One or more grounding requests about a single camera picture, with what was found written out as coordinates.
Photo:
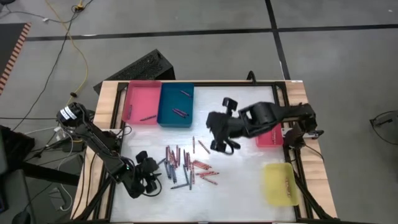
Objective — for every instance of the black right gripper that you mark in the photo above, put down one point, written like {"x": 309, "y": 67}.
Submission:
{"x": 225, "y": 126}

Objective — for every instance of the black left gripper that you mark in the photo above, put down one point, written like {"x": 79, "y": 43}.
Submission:
{"x": 148, "y": 169}

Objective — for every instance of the purple crayon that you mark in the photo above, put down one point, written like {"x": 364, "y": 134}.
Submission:
{"x": 185, "y": 93}
{"x": 178, "y": 113}
{"x": 182, "y": 111}

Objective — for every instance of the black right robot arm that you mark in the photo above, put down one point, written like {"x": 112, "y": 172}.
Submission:
{"x": 267, "y": 115}

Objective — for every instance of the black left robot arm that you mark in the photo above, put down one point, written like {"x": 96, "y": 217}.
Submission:
{"x": 99, "y": 143}

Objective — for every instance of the small red plastic bin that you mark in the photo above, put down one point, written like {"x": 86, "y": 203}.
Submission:
{"x": 264, "y": 141}

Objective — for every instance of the blue plastic bin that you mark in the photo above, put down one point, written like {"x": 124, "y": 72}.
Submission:
{"x": 174, "y": 99}

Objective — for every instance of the yellow plastic bin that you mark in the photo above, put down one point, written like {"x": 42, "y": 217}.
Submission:
{"x": 276, "y": 183}

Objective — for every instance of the large pink plastic bin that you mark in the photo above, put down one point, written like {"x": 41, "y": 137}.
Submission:
{"x": 143, "y": 99}

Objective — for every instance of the grey power adapter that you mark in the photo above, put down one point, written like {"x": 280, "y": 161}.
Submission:
{"x": 57, "y": 197}

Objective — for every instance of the black floor beam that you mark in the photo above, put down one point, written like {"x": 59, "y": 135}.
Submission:
{"x": 49, "y": 174}

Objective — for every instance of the dark fabric bundle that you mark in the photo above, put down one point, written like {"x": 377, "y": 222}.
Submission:
{"x": 15, "y": 146}

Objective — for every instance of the grey floor device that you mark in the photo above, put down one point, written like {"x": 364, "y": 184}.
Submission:
{"x": 385, "y": 119}

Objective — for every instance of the black mat orange striped edge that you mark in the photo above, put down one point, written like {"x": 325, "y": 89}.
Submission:
{"x": 9, "y": 40}

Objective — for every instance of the black metal table frame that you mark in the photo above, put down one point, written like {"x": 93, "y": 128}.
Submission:
{"x": 236, "y": 84}

